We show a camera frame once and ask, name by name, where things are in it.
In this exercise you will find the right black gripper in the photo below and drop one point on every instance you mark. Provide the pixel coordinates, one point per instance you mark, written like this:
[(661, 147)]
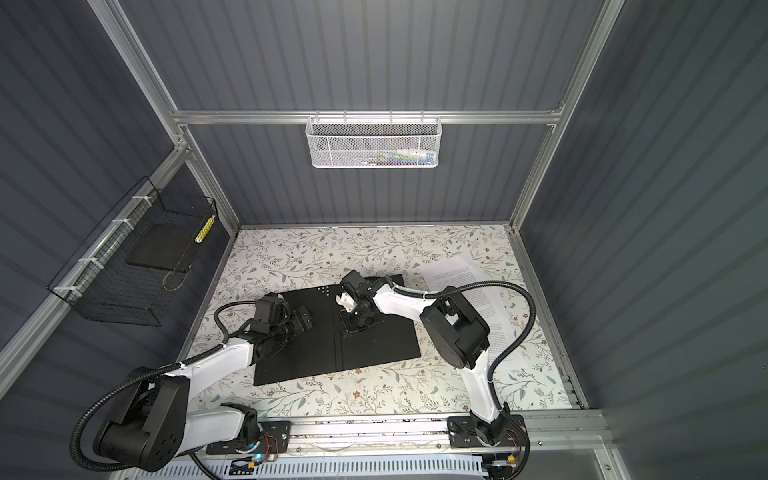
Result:
[(349, 326)]

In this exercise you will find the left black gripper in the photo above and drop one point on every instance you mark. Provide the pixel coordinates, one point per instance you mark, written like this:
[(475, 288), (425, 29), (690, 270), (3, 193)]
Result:
[(298, 326)]

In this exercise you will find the orange folder black inside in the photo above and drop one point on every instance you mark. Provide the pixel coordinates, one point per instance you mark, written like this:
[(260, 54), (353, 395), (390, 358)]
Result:
[(329, 348)]

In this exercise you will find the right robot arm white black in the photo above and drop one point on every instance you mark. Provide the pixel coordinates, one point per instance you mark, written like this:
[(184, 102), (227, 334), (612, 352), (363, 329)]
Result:
[(459, 333)]

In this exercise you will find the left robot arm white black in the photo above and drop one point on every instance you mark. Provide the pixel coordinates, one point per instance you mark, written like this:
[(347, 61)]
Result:
[(146, 421)]

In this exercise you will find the yellow marker pen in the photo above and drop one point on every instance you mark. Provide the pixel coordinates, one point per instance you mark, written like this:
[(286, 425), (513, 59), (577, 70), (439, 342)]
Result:
[(205, 229)]

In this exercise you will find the black pad in basket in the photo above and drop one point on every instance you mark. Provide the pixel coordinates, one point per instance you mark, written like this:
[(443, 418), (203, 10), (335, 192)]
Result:
[(165, 247)]

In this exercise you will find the white vented cover strip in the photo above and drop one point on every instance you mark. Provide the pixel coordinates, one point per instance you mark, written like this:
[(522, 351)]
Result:
[(433, 466)]

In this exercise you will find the pens in white basket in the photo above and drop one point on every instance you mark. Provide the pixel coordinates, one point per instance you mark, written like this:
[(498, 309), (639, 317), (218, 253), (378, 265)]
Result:
[(401, 157)]

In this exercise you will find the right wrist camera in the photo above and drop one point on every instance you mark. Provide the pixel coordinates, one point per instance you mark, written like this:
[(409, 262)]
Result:
[(346, 301)]

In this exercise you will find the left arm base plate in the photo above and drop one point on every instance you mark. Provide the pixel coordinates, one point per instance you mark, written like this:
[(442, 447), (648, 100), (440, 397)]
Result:
[(270, 437)]

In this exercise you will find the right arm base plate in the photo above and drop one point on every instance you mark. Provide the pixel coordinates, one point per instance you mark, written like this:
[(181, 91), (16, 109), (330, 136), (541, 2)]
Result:
[(468, 431)]

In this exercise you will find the white wire mesh basket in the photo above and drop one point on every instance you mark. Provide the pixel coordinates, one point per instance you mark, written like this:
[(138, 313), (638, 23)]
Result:
[(337, 145)]

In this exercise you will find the black wire mesh basket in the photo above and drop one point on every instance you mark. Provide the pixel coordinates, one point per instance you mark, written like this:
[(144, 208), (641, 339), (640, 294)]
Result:
[(131, 273)]

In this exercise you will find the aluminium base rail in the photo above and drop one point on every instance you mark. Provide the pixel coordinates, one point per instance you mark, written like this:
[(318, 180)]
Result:
[(428, 433)]

